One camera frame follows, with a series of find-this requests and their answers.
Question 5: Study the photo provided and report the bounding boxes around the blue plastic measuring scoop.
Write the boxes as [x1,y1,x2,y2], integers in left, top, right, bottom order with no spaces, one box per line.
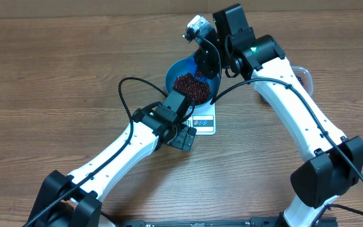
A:
[187,55,206,81]

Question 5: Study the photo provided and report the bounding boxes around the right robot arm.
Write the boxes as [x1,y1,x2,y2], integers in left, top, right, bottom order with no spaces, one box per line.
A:
[185,4,363,226]

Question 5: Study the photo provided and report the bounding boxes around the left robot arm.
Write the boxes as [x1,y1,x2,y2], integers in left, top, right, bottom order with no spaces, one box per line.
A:
[26,100,196,226]

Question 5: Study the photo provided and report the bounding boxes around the blue metal bowl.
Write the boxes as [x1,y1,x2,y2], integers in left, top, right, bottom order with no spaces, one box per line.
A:
[165,58,219,101]

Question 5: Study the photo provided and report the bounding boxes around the white digital kitchen scale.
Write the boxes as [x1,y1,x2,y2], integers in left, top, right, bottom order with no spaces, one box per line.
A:
[183,98,216,136]

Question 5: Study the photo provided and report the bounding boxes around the red adzuki beans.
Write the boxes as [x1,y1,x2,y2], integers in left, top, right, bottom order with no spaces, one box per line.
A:
[173,70,210,105]

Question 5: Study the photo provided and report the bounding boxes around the clear plastic food container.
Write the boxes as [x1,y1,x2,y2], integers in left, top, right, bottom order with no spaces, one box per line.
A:
[261,66,314,96]

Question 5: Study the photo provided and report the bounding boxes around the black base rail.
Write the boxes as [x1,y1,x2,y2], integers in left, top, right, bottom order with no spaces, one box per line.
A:
[115,216,338,227]

